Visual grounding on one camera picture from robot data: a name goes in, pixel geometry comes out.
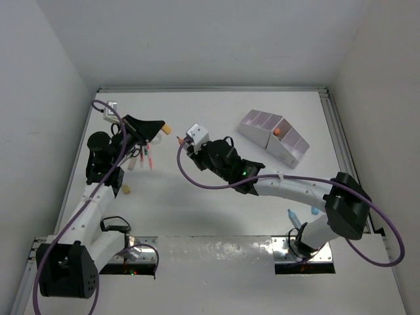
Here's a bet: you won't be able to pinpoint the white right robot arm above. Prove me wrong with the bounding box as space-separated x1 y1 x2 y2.
178 136 371 259

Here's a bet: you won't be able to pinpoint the small yellow eraser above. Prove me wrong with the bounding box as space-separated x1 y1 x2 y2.
121 184 131 194

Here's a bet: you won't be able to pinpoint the light blue marker cap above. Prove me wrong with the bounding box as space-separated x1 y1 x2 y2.
311 207 320 215

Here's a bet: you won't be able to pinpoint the blue highlighter pen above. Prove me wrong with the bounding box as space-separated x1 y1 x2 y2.
287 209 302 229

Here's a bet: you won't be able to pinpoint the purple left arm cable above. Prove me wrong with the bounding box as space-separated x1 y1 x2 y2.
32 100 160 315

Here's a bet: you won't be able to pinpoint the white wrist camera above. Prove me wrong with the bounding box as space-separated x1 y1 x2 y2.
186 123 210 154
103 101 119 123

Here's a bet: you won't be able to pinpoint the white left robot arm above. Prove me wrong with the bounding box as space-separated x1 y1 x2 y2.
36 115 165 299

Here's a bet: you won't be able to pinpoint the pink pen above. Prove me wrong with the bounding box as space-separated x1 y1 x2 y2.
147 143 153 170

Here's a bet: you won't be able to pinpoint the white purple desk organizer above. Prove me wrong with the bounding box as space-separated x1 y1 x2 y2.
238 110 310 169

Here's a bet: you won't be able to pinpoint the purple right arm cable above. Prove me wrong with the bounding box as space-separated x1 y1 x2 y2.
177 136 406 267

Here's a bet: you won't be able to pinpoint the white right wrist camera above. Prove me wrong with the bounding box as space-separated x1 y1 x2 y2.
186 123 210 154

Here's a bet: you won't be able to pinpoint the clear tape roll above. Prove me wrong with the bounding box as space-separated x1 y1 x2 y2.
150 133 162 145

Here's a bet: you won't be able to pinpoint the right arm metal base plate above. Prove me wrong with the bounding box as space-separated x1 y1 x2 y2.
271 236 333 264

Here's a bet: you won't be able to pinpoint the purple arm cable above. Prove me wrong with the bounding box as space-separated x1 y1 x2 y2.
177 136 406 267
32 100 160 315

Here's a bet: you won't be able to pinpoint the small black handled scissors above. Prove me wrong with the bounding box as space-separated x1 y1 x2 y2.
127 147 141 159

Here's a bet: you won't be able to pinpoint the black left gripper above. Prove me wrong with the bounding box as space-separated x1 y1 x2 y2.
110 114 163 165

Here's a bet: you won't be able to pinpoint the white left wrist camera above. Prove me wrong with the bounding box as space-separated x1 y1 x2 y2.
103 101 119 123

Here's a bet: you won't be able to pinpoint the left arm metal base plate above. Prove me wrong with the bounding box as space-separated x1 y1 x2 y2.
109 236 158 264

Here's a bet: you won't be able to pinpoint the yellow marker cap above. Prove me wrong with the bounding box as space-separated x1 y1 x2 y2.
161 124 172 135

